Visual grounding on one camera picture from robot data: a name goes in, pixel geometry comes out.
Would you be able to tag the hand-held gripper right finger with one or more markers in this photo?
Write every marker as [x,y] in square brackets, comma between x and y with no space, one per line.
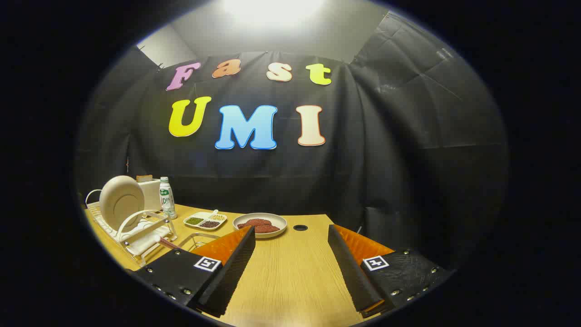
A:
[352,272]

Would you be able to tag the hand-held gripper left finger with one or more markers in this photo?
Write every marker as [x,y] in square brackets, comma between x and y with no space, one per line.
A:
[231,277]

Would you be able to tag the cream round plate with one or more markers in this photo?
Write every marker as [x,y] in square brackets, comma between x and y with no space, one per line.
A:
[120,200]

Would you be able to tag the grey dish with patties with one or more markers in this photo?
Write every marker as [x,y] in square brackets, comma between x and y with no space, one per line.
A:
[277,220]

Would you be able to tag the brown meat patty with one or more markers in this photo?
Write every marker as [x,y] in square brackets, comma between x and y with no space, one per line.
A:
[254,222]
[268,229]

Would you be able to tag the white divided condiment tray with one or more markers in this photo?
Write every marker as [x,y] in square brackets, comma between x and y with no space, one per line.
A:
[204,220]

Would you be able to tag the small white scoop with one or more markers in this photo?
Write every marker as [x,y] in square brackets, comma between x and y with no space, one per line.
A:
[212,213]

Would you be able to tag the white plastic drink bottle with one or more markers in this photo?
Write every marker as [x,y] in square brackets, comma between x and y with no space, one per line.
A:
[167,197]

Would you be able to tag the white toaster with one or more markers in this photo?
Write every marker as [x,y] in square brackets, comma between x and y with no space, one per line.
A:
[152,195]

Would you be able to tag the black backdrop cloth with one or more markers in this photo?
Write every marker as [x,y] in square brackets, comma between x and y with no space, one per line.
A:
[386,159]

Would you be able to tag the brown toast slice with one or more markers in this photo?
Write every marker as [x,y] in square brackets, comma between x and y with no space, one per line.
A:
[144,178]

